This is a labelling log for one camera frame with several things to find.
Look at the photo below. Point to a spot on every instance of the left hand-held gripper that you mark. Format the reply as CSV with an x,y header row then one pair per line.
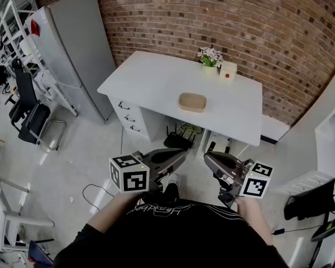
x,y
134,179

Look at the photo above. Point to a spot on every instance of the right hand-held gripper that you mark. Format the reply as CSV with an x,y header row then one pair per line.
x,y
254,186

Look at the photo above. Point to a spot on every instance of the tan shallow tray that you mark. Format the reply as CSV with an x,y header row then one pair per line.
x,y
192,102

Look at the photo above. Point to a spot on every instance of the person's right forearm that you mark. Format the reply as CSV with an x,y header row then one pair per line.
x,y
254,222

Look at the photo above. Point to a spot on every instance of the person's left forearm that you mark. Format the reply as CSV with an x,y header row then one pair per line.
x,y
111,211

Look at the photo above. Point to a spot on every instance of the person's black trouser leg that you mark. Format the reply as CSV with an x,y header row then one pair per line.
x,y
170,193

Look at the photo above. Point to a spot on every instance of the person's white shoe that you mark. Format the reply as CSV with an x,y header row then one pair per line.
x,y
174,179

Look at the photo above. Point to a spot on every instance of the black router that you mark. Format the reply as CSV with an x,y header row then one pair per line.
x,y
176,141

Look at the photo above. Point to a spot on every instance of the black bag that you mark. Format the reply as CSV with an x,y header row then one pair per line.
x,y
310,200

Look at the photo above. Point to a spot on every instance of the person's black shirt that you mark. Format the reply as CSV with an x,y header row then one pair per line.
x,y
170,239

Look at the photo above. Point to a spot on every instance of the white cabinet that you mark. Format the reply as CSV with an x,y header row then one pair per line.
x,y
324,138

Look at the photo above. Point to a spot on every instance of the white table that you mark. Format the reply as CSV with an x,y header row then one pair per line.
x,y
156,77

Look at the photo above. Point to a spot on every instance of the cream box with red knob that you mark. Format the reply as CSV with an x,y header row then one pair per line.
x,y
228,71

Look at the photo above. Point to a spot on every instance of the blue panel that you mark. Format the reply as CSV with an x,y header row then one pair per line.
x,y
39,254

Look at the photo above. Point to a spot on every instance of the white bench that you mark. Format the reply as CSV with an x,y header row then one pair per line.
x,y
14,219

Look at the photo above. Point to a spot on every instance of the potted pink flowers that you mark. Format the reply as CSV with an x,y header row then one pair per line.
x,y
209,57

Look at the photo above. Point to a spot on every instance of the grey refrigerator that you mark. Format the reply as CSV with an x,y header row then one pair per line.
x,y
78,52

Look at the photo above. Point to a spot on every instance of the black office chair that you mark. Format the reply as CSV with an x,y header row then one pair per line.
x,y
26,88

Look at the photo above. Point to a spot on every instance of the white shelf rack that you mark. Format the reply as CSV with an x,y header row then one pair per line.
x,y
33,61

